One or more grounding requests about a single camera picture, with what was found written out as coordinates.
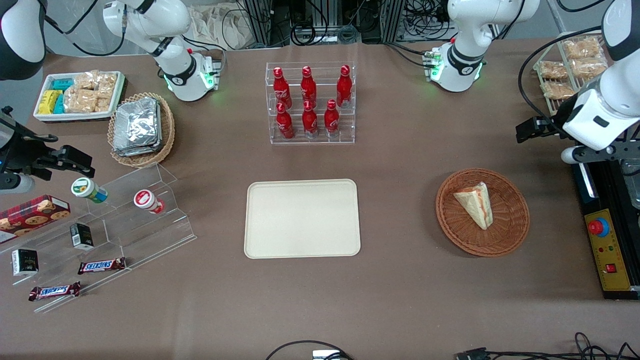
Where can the red cola bottle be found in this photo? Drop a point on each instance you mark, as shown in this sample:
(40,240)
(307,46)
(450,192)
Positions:
(331,120)
(310,122)
(285,124)
(281,90)
(308,87)
(344,87)

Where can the clear rice cracker pack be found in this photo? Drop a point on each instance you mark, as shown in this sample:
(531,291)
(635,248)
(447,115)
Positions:
(80,101)
(107,82)
(103,101)
(86,80)

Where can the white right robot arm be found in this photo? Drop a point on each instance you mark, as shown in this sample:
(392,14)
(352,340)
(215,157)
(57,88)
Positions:
(180,75)

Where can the red tartan cookie box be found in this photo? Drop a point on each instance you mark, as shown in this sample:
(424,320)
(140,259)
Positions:
(30,217)

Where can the beige cloth bag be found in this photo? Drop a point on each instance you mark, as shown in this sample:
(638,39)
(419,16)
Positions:
(220,25)

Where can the light wicker basket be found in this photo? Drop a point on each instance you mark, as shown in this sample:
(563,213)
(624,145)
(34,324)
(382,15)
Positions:
(167,130)

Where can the silver foil pack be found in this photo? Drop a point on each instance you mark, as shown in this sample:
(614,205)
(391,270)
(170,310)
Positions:
(145,151)
(136,122)

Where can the cream rectangular tray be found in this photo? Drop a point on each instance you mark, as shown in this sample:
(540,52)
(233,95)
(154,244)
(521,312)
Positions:
(302,219)

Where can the white rectangular snack tray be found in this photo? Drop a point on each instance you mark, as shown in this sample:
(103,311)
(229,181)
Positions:
(42,116)

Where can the teal snack pack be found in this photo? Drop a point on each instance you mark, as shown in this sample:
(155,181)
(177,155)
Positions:
(62,84)
(59,104)

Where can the green lid yogurt cup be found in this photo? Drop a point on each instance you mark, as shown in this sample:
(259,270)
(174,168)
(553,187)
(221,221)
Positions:
(85,188)

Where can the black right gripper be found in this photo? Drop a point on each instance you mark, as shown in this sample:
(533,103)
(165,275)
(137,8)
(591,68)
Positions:
(20,151)

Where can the small black carton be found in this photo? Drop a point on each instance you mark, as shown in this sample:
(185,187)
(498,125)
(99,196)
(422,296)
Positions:
(81,236)
(25,262)

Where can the red lid yogurt cup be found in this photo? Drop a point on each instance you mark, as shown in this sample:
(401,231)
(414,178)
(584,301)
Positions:
(145,200)

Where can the red emergency stop button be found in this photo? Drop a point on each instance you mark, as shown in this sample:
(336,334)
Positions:
(598,227)

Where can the wrapped triangular sandwich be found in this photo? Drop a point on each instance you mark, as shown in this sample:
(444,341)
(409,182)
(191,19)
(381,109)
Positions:
(476,202)

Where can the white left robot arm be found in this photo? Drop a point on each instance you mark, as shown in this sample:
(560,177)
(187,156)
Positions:
(457,60)

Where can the wrapped bread pack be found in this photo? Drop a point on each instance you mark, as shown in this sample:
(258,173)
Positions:
(552,70)
(582,48)
(558,90)
(589,67)

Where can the yellow snack pack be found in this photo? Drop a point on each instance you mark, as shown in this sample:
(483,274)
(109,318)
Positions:
(48,101)

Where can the clear acrylic tiered stand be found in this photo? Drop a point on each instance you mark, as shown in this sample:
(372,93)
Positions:
(150,240)

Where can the brown Snickers bar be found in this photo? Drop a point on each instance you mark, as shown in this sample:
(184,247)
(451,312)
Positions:
(55,291)
(101,266)

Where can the black yellow control box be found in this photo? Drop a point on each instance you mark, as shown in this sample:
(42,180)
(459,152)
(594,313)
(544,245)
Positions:
(607,250)

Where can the brown wicker basket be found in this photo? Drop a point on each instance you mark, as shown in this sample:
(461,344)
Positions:
(505,235)

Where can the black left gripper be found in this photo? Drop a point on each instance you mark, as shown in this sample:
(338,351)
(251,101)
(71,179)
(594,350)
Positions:
(556,122)

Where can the clear acrylic bottle rack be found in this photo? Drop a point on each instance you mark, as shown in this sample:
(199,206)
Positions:
(312,141)

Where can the aluminium frame rack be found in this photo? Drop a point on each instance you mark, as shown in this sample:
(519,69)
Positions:
(320,20)

